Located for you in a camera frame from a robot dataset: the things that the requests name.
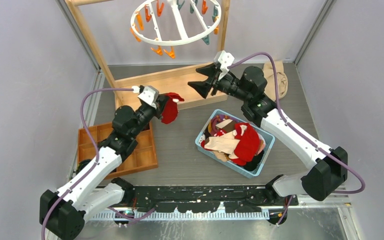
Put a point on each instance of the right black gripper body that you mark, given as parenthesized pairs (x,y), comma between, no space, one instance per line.
(217,84)

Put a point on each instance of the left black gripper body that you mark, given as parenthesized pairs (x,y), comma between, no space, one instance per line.
(158,111)

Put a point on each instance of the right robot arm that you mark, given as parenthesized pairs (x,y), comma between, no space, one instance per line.
(325,165)

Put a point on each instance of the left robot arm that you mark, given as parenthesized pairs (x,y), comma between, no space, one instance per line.
(65,211)

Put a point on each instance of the wooden hanger stand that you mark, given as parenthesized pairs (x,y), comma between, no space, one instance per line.
(172,80)

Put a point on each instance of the white round clip hanger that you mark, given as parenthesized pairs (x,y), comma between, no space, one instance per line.
(169,23)

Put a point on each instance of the teal clothes peg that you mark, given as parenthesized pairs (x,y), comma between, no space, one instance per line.
(206,40)

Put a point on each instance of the orange clothes peg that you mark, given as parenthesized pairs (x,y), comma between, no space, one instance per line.
(158,50)
(171,53)

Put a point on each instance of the beige cloth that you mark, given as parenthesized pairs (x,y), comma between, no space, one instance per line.
(282,80)

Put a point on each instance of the beige sock in basket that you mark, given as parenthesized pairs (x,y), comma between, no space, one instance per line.
(226,143)

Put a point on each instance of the wooden compartment tray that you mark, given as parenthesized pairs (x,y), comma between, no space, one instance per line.
(143,158)

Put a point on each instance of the blue plastic basket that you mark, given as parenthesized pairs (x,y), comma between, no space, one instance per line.
(219,116)

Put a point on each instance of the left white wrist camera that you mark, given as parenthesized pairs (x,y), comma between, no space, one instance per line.
(148,94)

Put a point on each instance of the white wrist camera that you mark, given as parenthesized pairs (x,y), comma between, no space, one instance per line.
(148,94)
(223,60)

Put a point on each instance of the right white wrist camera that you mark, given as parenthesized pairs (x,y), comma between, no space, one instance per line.
(223,60)

